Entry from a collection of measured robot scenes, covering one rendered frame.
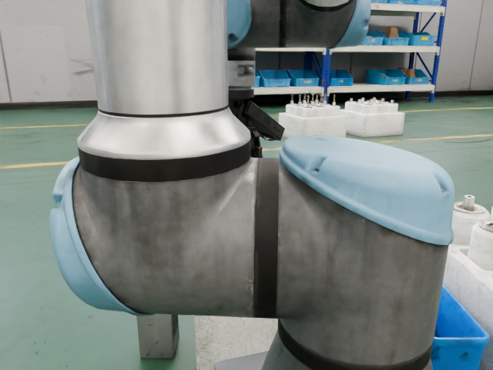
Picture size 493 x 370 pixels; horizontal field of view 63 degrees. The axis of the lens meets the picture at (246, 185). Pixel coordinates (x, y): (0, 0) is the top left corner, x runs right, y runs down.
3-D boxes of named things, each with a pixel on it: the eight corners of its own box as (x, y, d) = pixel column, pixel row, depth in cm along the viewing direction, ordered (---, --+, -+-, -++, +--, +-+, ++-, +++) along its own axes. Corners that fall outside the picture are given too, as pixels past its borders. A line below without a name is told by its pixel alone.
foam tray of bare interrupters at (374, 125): (402, 134, 336) (405, 112, 331) (363, 137, 323) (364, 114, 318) (373, 127, 371) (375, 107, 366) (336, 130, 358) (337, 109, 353)
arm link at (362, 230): (467, 374, 25) (509, 164, 21) (252, 364, 26) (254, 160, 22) (407, 277, 37) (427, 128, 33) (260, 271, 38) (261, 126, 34)
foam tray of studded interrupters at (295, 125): (345, 139, 317) (347, 116, 312) (303, 142, 302) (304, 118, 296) (318, 131, 351) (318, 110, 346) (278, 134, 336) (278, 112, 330)
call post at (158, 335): (173, 359, 83) (164, 218, 74) (139, 359, 83) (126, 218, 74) (179, 336, 90) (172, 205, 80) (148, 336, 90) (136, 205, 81)
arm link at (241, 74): (232, 60, 69) (268, 60, 63) (233, 88, 70) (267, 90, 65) (198, 61, 64) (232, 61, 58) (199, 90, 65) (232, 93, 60)
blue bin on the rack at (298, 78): (279, 84, 581) (280, 70, 575) (304, 84, 593) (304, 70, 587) (294, 86, 536) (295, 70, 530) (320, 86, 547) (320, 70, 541)
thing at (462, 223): (486, 285, 97) (499, 215, 92) (447, 286, 97) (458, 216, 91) (464, 266, 106) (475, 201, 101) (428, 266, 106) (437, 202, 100)
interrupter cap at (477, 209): (492, 215, 93) (493, 212, 92) (460, 215, 92) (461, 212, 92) (473, 203, 100) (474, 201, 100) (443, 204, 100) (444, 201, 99)
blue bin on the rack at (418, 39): (391, 47, 615) (392, 32, 609) (412, 47, 625) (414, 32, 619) (413, 45, 569) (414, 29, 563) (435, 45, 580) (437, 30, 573)
